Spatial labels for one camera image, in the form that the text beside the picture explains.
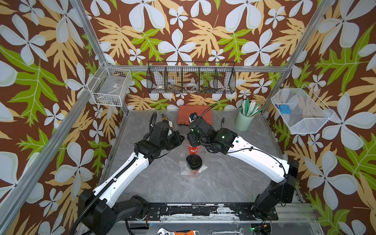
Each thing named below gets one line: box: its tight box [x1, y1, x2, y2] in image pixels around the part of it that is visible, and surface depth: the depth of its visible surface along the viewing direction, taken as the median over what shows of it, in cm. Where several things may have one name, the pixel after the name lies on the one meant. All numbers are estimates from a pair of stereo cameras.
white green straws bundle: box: [240, 97, 264, 117], surface depth 102 cm
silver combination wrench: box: [208, 228, 244, 235], surface depth 70 cm
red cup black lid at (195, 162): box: [186, 154, 203, 175], surface depth 75 cm
